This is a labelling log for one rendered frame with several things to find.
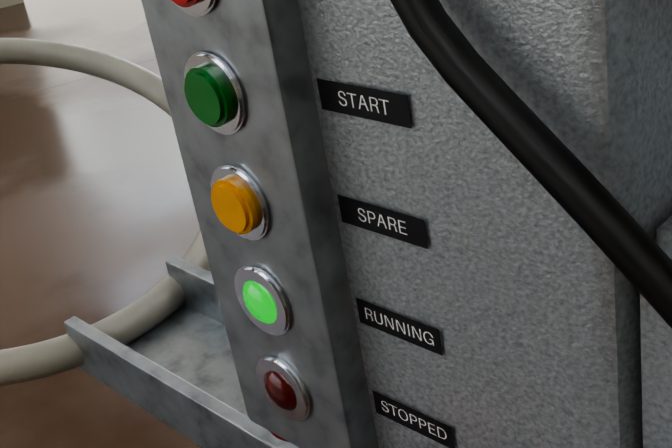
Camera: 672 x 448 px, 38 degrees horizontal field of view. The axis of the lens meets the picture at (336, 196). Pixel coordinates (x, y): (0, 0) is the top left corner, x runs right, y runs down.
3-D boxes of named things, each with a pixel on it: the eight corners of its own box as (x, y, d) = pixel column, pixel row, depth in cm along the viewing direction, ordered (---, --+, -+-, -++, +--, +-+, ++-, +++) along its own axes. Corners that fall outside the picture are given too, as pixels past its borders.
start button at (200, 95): (248, 124, 40) (235, 64, 39) (229, 134, 39) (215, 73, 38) (208, 114, 41) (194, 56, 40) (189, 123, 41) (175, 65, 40)
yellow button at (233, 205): (271, 231, 42) (260, 178, 41) (254, 243, 41) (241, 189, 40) (233, 218, 44) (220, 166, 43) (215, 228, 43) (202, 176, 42)
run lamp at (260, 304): (297, 321, 45) (287, 277, 44) (275, 337, 44) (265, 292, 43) (262, 306, 46) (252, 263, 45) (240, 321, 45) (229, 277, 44)
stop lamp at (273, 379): (315, 408, 47) (307, 368, 46) (295, 424, 46) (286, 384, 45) (282, 390, 48) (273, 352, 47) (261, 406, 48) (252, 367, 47)
